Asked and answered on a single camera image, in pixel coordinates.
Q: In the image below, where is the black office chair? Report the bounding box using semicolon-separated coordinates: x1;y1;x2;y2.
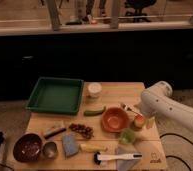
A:
124;0;157;23

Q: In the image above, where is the grey cloth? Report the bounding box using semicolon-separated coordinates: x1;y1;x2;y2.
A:
115;147;143;171

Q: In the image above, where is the dark red bowl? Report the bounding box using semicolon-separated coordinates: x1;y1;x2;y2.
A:
13;133;42;163

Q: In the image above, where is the green pepper toy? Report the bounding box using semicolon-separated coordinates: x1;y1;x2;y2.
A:
119;128;136;144

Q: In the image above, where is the yellow banana toy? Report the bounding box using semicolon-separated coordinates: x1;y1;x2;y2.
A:
80;143;108;152

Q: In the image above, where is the bunch of dark grapes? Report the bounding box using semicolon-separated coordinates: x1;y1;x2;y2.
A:
69;123;93;139

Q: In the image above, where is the small metal cup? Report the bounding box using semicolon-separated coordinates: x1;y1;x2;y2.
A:
42;141;58;159

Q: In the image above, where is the blue sponge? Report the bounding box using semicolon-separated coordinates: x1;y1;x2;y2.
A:
62;134;79;157

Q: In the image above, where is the green plastic tray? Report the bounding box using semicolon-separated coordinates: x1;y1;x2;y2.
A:
26;77;84;116

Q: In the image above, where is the red yellow apple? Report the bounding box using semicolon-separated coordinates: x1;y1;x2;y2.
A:
133;115;146;129

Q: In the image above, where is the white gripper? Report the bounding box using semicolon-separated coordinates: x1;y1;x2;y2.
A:
138;102;155;129

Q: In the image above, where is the orange bowl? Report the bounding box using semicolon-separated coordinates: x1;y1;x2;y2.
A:
101;107;130;133

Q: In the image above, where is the black cable on floor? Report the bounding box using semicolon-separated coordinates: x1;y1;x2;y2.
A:
159;132;193;171

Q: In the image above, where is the white dish brush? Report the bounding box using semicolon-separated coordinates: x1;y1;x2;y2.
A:
94;153;142;165

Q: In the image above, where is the white paper cup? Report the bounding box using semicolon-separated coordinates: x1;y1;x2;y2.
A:
88;82;102;98

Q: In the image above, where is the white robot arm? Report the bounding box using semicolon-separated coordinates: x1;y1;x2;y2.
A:
139;81;193;132

